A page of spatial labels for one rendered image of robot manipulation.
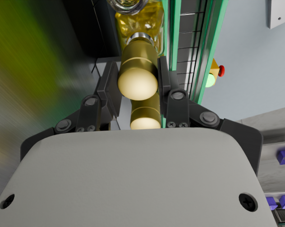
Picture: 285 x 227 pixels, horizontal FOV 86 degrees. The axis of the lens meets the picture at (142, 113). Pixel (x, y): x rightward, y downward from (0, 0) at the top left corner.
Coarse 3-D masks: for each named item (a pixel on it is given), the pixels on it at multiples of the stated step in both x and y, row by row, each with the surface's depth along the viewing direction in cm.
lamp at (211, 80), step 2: (210, 74) 49; (212, 74) 50; (208, 76) 49; (210, 76) 49; (212, 76) 49; (208, 78) 49; (210, 78) 49; (212, 78) 49; (214, 78) 49; (208, 80) 49; (210, 80) 49; (212, 80) 49; (214, 80) 49; (208, 82) 49; (210, 82) 49; (212, 82) 50; (206, 84) 50; (208, 84) 50; (210, 84) 50; (212, 84) 50; (206, 86) 51; (208, 86) 51
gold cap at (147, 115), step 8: (152, 96) 18; (136, 104) 17; (144, 104) 16; (152, 104) 17; (136, 112) 16; (144, 112) 16; (152, 112) 16; (136, 120) 16; (144, 120) 16; (152, 120) 16; (160, 120) 16; (136, 128) 17; (144, 128) 17; (152, 128) 17
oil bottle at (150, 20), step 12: (144, 12) 16; (156, 12) 16; (120, 24) 16; (132, 24) 15; (144, 24) 15; (156, 24) 16; (120, 36) 16; (156, 36) 16; (120, 48) 18; (156, 48) 17
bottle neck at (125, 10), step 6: (108, 0) 10; (114, 0) 10; (120, 0) 10; (126, 0) 11; (132, 0) 11; (138, 0) 10; (144, 0) 10; (114, 6) 10; (120, 6) 10; (126, 6) 10; (132, 6) 10; (138, 6) 10; (144, 6) 10; (120, 12) 10; (126, 12) 10; (132, 12) 10; (138, 12) 10
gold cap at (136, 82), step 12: (132, 48) 13; (144, 48) 13; (132, 60) 12; (144, 60) 12; (156, 60) 14; (120, 72) 12; (132, 72) 11; (144, 72) 11; (156, 72) 12; (120, 84) 12; (132, 84) 12; (144, 84) 12; (156, 84) 12; (132, 96) 13; (144, 96) 13
